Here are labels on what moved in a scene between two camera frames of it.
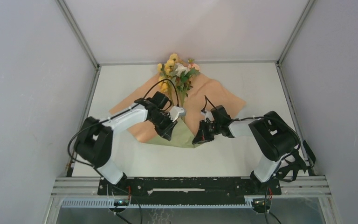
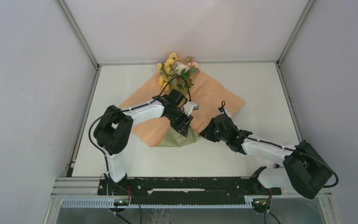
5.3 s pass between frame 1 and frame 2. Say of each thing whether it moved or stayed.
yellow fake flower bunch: stayed
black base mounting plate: stayed
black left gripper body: moved
